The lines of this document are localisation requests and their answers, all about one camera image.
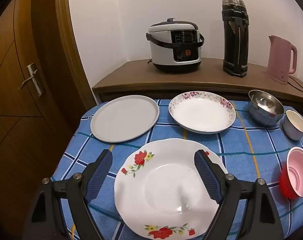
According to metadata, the black thermos flask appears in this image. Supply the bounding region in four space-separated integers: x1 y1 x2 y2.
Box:
222 0 249 77

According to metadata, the white plate with red flowers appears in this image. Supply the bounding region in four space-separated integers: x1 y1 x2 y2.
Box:
114 138 229 240

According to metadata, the black kettle cable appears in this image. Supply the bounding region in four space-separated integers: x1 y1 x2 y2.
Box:
288 75 303 93

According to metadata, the white and black rice cooker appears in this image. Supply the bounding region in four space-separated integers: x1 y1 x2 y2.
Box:
146 18 205 74

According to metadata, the white enamel bowl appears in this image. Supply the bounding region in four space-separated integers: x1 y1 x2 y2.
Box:
281 109 303 141

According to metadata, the grey round plate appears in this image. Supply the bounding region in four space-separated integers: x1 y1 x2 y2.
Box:
90 95 160 143

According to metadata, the red and pink bowl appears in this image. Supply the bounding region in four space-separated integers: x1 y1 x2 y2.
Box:
279 147 303 200

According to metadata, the white bowl with purple floral rim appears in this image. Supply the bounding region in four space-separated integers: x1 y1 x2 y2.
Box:
169 91 236 134

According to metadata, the wooden door frame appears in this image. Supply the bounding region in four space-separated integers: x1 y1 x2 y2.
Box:
55 0 100 110

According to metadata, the brown wooden cabinet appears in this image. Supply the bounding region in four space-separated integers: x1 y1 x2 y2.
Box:
91 57 303 115

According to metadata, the wooden door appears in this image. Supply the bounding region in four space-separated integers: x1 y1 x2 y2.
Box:
0 0 92 240

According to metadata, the metal door handle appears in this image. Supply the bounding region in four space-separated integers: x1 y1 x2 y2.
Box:
18 62 47 97

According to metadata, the stainless steel bowl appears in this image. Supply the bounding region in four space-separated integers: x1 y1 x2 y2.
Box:
248 89 285 127

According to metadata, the blue checked cloth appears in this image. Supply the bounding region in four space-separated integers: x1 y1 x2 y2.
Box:
50 99 303 240

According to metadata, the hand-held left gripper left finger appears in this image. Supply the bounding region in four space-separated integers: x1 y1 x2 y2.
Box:
21 149 114 240

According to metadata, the pink electric kettle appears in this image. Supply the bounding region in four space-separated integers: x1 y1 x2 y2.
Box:
266 35 298 85

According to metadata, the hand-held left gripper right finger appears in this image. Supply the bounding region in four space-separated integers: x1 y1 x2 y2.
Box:
193 149 284 240

